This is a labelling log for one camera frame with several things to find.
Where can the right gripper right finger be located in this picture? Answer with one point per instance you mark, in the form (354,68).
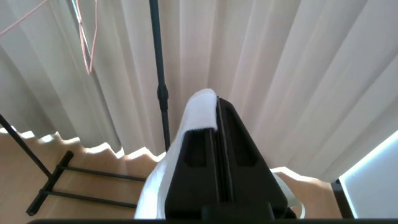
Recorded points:
(248,174)

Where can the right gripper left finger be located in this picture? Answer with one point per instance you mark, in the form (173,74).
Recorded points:
(192,180)

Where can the white printed t-shirt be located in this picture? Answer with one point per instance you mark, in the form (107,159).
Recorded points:
(200,109)

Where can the black clothes rack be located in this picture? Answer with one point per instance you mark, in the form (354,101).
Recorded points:
(160,71)

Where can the beige curtain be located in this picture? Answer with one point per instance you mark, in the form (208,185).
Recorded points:
(280,62)

